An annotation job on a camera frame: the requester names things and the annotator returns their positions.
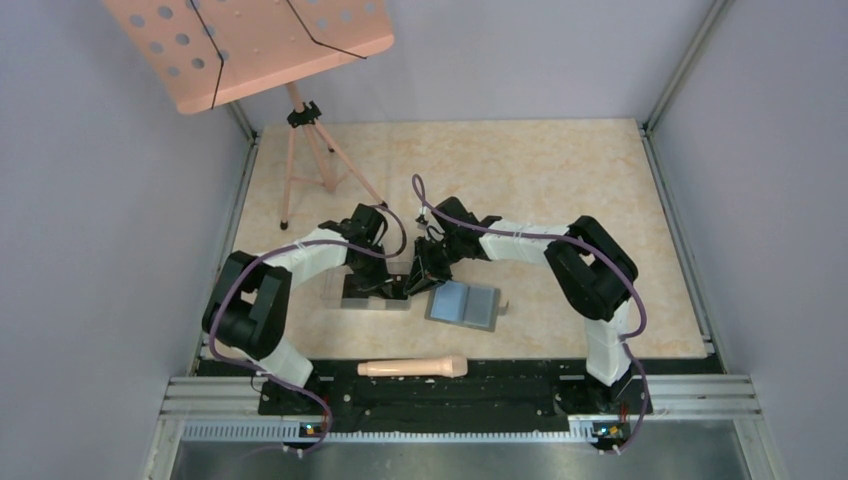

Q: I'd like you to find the blue card in holder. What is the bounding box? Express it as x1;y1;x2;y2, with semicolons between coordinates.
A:
429;281;470;325

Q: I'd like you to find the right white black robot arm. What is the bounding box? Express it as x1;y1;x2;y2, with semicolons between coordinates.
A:
404;197;647;412

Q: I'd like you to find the black cord on stand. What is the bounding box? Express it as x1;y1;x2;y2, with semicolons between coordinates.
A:
188;0;368;111

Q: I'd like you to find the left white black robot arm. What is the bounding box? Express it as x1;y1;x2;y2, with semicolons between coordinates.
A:
202;204;404;414

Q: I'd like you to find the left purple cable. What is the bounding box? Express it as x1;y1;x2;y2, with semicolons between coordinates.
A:
208;203;409;458

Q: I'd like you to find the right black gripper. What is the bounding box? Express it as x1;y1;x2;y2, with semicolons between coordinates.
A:
405;233;465;298

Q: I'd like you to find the grey leather card holder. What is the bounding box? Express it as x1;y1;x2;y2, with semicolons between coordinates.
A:
424;281;509;332

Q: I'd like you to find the aluminium front rail frame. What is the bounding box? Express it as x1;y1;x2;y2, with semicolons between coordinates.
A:
144;359;786;479

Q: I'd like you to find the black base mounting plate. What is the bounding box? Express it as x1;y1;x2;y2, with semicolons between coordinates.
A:
198;357;723;435

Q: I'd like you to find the pink toy microphone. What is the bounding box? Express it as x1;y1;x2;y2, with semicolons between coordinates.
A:
357;355;469;378

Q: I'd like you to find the pink perforated music stand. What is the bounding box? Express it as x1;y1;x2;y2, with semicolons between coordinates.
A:
104;0;395;228

